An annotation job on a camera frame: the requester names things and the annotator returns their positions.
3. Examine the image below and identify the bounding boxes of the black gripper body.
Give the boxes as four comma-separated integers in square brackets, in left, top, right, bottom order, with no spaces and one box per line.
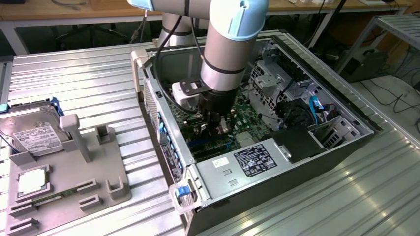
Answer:
[199,89,239,138]

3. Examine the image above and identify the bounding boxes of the green motherboard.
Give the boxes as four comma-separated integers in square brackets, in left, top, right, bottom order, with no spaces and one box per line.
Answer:
[165,83,275,162]

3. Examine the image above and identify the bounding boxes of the silver chipset heatsink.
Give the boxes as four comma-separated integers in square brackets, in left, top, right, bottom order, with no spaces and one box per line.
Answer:
[237,134,261,145]

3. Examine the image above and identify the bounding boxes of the silver drive cage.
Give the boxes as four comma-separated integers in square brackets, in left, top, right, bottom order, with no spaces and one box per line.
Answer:
[247,59,298,123]

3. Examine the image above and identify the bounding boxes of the blue expansion slot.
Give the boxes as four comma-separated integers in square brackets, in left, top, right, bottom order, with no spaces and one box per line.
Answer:
[186,139,214,147]

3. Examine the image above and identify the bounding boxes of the black plastic shroud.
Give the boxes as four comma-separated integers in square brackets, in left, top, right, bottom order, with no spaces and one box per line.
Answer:
[273,125,329,165]

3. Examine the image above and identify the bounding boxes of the grey power supply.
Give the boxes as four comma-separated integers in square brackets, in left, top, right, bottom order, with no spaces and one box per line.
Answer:
[197,137,294,200]

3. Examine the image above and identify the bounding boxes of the perforated silver disk bay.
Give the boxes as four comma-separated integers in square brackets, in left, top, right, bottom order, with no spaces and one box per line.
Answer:
[309,115,375,151]

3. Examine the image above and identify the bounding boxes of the open black PC case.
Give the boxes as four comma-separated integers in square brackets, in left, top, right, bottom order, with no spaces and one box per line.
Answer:
[130,34,383,236]

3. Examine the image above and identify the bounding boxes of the black chair base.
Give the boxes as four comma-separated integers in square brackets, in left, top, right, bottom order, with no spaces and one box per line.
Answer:
[54,23,133,46]

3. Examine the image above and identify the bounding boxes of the black floor box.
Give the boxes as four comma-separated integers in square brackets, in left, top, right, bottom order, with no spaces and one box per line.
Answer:
[343,48,389,83]

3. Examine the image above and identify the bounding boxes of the blue disk caddy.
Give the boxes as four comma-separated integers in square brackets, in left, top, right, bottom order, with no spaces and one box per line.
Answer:
[0,97,66,119]

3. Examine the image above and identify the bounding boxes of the grey parts rack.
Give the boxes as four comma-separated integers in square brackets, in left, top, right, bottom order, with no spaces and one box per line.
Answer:
[6,113,133,234]

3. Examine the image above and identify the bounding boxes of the wooden desk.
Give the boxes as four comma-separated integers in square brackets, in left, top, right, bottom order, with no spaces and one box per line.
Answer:
[0,0,414,57]

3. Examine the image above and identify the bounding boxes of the silver hard disk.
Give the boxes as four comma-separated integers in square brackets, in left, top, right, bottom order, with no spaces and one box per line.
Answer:
[0,104,66,157]

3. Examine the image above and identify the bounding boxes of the loose green RAM stick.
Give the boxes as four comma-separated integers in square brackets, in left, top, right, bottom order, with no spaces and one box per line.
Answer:
[31,188,82,205]

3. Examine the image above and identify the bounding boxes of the metal slat shelf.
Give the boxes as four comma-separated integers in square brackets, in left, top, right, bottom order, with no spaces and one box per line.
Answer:
[338,13,420,77]

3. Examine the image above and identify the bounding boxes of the silver CPU chip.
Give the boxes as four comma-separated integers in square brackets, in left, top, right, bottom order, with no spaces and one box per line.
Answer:
[17,169,47,195]

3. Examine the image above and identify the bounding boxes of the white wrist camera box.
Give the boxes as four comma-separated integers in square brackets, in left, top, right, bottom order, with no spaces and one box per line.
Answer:
[171,77,211,112]

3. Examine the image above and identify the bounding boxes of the black power cable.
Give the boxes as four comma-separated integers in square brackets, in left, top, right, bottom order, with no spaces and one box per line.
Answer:
[275,98,318,130]

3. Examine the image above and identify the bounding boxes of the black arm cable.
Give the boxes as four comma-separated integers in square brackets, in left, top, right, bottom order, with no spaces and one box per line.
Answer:
[154,0,207,114]

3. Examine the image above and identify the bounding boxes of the long blue wire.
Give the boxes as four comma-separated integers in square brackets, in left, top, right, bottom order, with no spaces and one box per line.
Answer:
[309,95,322,127]

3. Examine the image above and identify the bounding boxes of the grey hanging cable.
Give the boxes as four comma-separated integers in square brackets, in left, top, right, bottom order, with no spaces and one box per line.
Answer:
[130,8,150,44]

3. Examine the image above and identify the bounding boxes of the grey metal side frame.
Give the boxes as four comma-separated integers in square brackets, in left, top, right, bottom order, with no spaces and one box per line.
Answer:
[0,55,15,101]

